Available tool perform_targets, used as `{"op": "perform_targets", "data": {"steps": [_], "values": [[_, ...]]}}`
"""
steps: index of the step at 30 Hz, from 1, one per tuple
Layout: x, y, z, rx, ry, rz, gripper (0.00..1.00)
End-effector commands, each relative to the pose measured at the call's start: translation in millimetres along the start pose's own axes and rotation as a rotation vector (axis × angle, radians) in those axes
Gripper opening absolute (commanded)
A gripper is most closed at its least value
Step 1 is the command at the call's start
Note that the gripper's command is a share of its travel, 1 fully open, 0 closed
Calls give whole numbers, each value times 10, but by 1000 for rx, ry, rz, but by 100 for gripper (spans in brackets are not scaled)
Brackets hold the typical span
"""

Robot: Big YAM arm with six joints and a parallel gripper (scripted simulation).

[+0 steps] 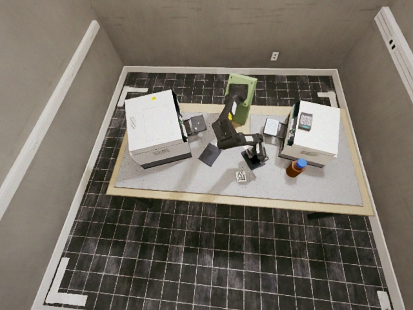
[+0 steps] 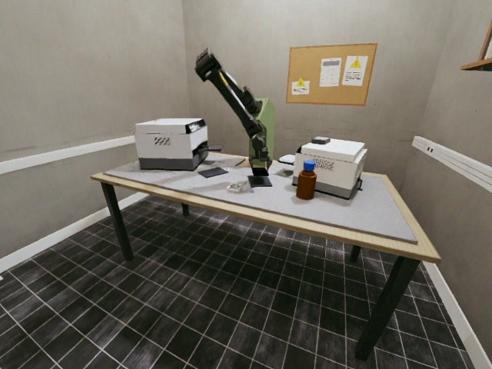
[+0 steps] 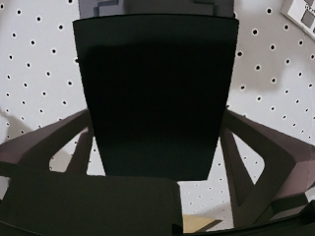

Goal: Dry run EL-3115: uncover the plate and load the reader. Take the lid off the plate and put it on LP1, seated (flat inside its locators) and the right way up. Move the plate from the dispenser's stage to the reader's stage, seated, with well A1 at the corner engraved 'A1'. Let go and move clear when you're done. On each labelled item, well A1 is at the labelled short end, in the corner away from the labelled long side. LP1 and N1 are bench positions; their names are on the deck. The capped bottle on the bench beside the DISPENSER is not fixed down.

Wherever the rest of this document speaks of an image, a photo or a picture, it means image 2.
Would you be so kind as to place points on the brown bottle with blue cap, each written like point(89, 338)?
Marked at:
point(306, 181)

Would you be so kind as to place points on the white multi-well plate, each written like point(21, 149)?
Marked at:
point(288, 158)

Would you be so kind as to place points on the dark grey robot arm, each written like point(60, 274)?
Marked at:
point(241, 100)

